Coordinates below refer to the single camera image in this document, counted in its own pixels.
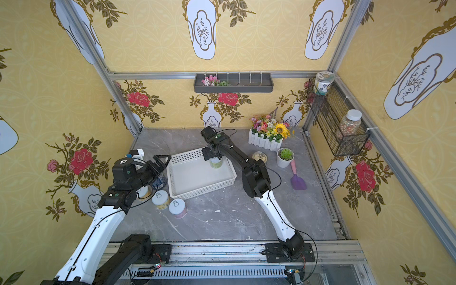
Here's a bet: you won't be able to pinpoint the dark blue silver-top can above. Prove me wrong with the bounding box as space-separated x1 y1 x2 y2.
151 173 167 191

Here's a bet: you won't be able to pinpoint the short gold can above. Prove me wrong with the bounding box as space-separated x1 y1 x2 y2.
137 185 153 200

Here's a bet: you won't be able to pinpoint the yellow label white-top can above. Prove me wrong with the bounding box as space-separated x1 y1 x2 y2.
152 190 171 210

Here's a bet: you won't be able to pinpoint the pink dotted white-top can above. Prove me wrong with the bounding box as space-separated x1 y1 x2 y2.
168 198 188 219

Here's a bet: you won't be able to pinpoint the green label white-top can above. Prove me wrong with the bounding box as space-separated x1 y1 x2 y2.
209 157 223 169

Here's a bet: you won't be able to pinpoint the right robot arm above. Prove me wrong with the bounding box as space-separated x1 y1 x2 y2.
201 127 305 260

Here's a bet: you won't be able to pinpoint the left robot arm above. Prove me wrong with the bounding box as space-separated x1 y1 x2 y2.
42 154 172 285

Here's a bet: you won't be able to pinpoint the white perforated plastic basket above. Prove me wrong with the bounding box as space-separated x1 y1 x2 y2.
167 148 237 200

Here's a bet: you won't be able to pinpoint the white picket flower box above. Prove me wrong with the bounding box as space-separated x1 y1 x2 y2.
248 115 290 152

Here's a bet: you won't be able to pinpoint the pink artificial flowers on shelf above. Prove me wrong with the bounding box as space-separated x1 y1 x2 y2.
201 75 229 87

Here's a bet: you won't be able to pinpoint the white pot green succulent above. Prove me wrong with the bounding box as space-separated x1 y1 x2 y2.
277 148 295 168

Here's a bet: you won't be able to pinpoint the purple silicone spatula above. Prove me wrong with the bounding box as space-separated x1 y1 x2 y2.
290 160 307 191

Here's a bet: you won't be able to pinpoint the patterned lidded jar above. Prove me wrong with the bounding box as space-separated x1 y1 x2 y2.
314 71 335 96

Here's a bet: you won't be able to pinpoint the white-lid glass jar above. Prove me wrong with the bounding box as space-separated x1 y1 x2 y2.
337 109 362 139

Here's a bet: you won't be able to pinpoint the grey wall shelf tray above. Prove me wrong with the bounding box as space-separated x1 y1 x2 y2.
194 71 274 93

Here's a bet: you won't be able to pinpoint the aluminium corner frame post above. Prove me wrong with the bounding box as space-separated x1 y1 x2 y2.
58 0 143 136

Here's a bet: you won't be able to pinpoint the black wire wall basket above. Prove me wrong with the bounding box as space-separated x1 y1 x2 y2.
309 78 370 156

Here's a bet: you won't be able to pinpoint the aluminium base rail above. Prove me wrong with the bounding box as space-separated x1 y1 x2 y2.
121 241 376 285

